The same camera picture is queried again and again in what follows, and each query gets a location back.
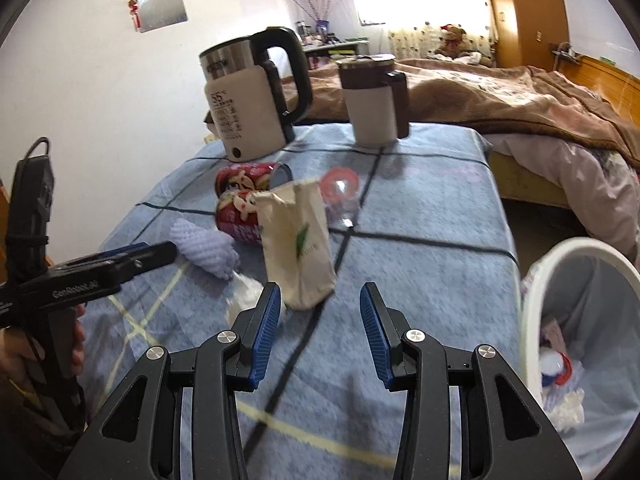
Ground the brown teddy bear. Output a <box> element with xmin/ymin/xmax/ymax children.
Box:
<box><xmin>434</xmin><ymin>24</ymin><xmax>473</xmax><ymax>57</ymax></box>

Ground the blue checked tablecloth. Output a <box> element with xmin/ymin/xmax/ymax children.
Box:
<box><xmin>75</xmin><ymin>122</ymin><xmax>523</xmax><ymax>480</ymax></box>

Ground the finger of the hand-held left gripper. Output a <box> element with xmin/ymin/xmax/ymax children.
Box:
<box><xmin>94</xmin><ymin>242</ymin><xmax>153</xmax><ymax>257</ymax></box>
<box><xmin>50</xmin><ymin>241</ymin><xmax>179</xmax><ymax>285</ymax></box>

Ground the white mug with brown lid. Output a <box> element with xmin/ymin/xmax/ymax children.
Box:
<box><xmin>336</xmin><ymin>53</ymin><xmax>412</xmax><ymax>148</ymax></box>

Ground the patterned window curtain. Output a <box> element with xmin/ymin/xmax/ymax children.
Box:
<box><xmin>372</xmin><ymin>0</ymin><xmax>501</xmax><ymax>58</ymax></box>

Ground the beige paper bag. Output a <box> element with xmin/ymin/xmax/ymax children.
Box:
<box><xmin>256</xmin><ymin>180</ymin><xmax>337</xmax><ymax>311</ymax></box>

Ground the red cartoon can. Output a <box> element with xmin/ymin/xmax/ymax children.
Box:
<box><xmin>215</xmin><ymin>161</ymin><xmax>292</xmax><ymax>196</ymax></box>
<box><xmin>215</xmin><ymin>191</ymin><xmax>266</xmax><ymax>245</ymax></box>

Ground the wooden wardrobe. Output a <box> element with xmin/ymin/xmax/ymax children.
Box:
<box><xmin>481</xmin><ymin>0</ymin><xmax>576</xmax><ymax>68</ymax></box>

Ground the clear cup with red lid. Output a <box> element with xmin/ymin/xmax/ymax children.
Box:
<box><xmin>320</xmin><ymin>167</ymin><xmax>362</xmax><ymax>228</ymax></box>

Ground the pink duvet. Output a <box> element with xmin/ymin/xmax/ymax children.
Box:
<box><xmin>482</xmin><ymin>132</ymin><xmax>640</xmax><ymax>241</ymax></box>

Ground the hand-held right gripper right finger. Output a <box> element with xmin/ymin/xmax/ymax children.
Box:
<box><xmin>360</xmin><ymin>281</ymin><xmax>583</xmax><ymax>480</ymax></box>

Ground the wooden bed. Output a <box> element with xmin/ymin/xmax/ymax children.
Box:
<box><xmin>487</xmin><ymin>50</ymin><xmax>640</xmax><ymax>208</ymax></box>

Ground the white round bin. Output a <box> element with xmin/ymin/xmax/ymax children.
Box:
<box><xmin>517</xmin><ymin>236</ymin><xmax>640</xmax><ymax>480</ymax></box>

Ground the pale yellow tape strip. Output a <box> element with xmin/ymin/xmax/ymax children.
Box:
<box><xmin>106</xmin><ymin>294</ymin><xmax>403</xmax><ymax>463</ymax></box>
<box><xmin>125</xmin><ymin>262</ymin><xmax>182</xmax><ymax>338</ymax></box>

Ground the cluttered desk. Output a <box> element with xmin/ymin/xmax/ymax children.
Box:
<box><xmin>300</xmin><ymin>35</ymin><xmax>373</xmax><ymax>68</ymax></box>

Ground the vase with purple branches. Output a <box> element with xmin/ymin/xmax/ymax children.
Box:
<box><xmin>292</xmin><ymin>0</ymin><xmax>346</xmax><ymax>36</ymax></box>

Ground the white steel electric kettle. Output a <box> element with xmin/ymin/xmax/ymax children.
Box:
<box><xmin>199</xmin><ymin>26</ymin><xmax>314</xmax><ymax>162</ymax></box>

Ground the white tissue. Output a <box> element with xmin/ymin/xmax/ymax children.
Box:
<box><xmin>547</xmin><ymin>387</ymin><xmax>586</xmax><ymax>433</ymax></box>

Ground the person's left hand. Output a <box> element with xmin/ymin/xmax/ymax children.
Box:
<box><xmin>0</xmin><ymin>305</ymin><xmax>87</xmax><ymax>378</ymax></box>

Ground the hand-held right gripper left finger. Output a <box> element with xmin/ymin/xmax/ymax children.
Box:
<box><xmin>57</xmin><ymin>281</ymin><xmax>283</xmax><ymax>480</ymax></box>

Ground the pale blue bin liner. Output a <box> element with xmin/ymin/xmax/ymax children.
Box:
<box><xmin>537</xmin><ymin>250</ymin><xmax>640</xmax><ymax>471</ymax></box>

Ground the bed with brown blanket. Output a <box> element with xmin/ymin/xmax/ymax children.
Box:
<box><xmin>280</xmin><ymin>57</ymin><xmax>640</xmax><ymax>171</ymax></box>

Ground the silver wall sheet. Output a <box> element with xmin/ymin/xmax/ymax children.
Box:
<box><xmin>131</xmin><ymin>0</ymin><xmax>188</xmax><ymax>34</ymax></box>

